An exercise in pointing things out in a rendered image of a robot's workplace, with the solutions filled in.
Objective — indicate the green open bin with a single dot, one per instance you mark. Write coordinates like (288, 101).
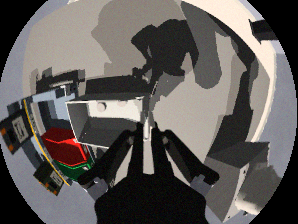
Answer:
(71, 172)

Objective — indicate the red open bin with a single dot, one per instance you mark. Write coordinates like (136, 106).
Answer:
(67, 152)

